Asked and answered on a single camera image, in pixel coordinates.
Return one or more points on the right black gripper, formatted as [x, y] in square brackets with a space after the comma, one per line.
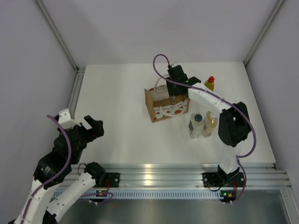
[172, 93]

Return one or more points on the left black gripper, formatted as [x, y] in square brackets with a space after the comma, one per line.
[96, 127]

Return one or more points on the yellow bottle red cap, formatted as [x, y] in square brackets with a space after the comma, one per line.
[210, 83]

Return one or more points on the watermelon print canvas bag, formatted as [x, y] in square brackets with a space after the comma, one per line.
[161, 105]

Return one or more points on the square bottle dark cap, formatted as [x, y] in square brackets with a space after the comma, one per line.
[195, 125]

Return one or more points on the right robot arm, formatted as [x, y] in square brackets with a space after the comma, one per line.
[233, 120]

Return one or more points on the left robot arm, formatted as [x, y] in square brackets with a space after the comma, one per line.
[52, 169]

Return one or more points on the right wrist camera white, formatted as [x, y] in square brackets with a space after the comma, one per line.
[174, 64]

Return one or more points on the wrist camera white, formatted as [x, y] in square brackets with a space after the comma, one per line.
[65, 119]
[174, 64]

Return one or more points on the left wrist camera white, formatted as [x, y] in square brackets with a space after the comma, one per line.
[65, 119]

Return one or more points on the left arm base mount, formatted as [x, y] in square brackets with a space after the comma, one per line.
[108, 180]

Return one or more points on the left aluminium frame post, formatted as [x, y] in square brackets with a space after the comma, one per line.
[55, 31]

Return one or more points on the aluminium frame post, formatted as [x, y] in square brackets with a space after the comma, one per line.
[263, 32]
[55, 31]

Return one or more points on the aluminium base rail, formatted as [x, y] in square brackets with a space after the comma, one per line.
[189, 176]

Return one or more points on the perforated cable duct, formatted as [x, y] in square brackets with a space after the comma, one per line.
[157, 194]

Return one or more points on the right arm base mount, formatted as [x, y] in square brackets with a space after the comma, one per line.
[214, 180]

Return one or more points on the right aluminium frame post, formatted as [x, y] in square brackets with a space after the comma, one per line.
[263, 32]

